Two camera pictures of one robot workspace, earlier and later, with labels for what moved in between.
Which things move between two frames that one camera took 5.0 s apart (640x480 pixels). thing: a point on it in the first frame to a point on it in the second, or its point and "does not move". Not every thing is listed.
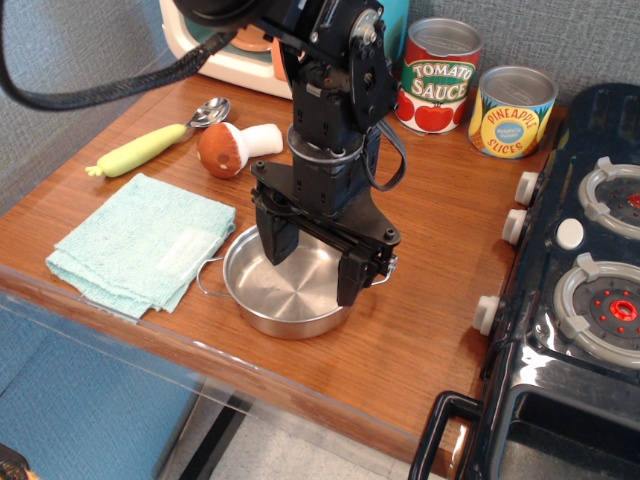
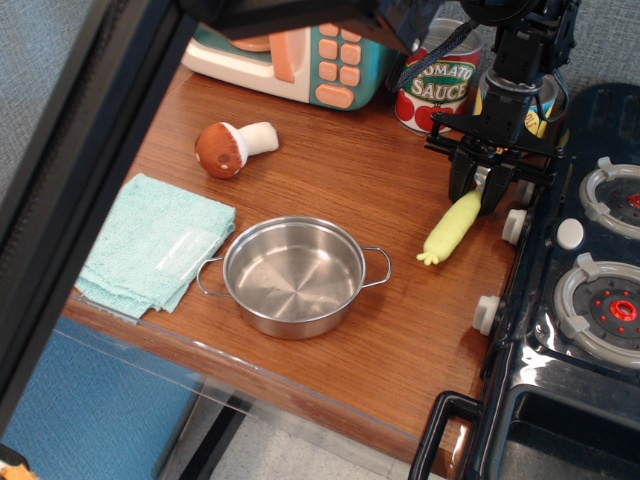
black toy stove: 559,397 does not move
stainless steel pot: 297,298 does not move
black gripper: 327,193 to 496,135
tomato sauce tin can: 440,60 does not move
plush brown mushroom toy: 224,150 does not move
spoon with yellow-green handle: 140,149 to 455,220
